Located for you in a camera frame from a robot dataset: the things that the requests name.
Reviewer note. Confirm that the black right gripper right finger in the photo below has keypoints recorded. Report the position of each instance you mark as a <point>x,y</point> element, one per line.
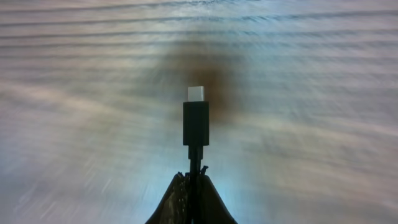
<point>212,208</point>

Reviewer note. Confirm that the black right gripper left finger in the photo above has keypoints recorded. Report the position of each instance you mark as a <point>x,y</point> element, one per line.
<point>173,207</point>

